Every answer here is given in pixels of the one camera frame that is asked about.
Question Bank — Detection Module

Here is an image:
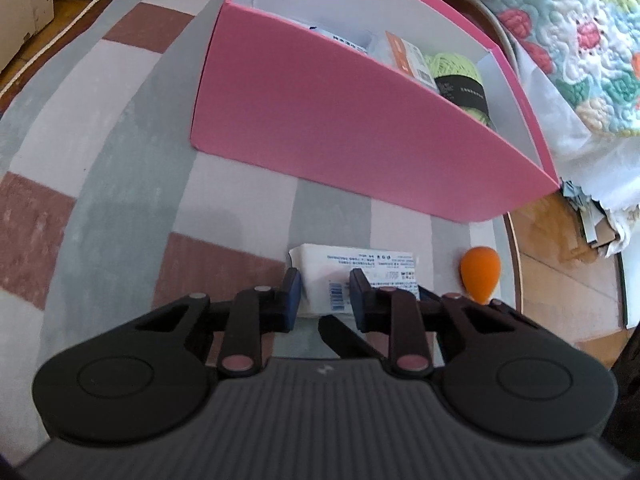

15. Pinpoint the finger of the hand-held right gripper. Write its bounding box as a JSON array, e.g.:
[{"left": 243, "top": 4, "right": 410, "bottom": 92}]
[{"left": 318, "top": 314, "right": 391, "bottom": 362}]

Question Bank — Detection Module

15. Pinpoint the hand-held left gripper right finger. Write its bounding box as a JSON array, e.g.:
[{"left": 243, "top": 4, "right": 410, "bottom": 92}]
[{"left": 348, "top": 268, "right": 537, "bottom": 379}]

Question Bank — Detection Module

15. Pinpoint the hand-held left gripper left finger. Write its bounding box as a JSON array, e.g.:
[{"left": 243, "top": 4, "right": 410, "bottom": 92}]
[{"left": 120, "top": 268, "right": 304, "bottom": 380}]

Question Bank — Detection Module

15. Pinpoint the white tissue packet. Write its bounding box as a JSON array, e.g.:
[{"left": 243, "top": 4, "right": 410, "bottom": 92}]
[{"left": 287, "top": 242, "right": 420, "bottom": 319}]

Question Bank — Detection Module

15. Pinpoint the pink cardboard box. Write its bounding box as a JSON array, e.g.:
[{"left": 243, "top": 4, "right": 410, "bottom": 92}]
[{"left": 189, "top": 0, "right": 561, "bottom": 224}]

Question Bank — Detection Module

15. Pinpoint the light blue wet wipes pack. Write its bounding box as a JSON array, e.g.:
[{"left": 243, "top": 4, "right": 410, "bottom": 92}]
[{"left": 300, "top": 17, "right": 374, "bottom": 56}]

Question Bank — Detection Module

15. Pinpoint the white panel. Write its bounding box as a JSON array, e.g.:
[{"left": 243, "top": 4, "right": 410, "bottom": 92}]
[{"left": 620, "top": 251, "right": 640, "bottom": 332}]

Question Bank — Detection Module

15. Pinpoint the orange makeup sponge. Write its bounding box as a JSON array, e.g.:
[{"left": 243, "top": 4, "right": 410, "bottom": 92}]
[{"left": 460, "top": 246, "right": 503, "bottom": 306}]

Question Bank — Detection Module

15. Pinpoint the brown cardboard scrap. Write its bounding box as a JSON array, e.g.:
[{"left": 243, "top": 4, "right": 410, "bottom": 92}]
[{"left": 585, "top": 220, "right": 624, "bottom": 262}]

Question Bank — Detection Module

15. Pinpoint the grey paper scrap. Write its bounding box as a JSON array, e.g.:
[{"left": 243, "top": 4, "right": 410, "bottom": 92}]
[{"left": 561, "top": 179, "right": 609, "bottom": 249}]

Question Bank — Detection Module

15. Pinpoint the checkered round rug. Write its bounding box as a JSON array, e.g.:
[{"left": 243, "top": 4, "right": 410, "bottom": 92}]
[{"left": 0, "top": 0, "right": 527, "bottom": 463}]

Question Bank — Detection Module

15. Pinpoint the green yarn ball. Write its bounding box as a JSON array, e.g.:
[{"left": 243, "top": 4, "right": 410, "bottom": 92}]
[{"left": 425, "top": 52, "right": 494, "bottom": 127}]

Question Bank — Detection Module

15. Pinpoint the orange label packet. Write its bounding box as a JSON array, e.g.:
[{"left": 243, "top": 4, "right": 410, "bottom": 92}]
[{"left": 372, "top": 30, "right": 437, "bottom": 92}]

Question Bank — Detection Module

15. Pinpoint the floral quilted bedspread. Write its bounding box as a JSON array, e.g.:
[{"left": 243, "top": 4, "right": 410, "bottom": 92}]
[{"left": 420, "top": 0, "right": 640, "bottom": 139}]

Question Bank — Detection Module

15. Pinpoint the beige wooden cabinet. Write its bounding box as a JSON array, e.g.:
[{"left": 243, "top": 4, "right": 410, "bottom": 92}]
[{"left": 0, "top": 0, "right": 56, "bottom": 74}]

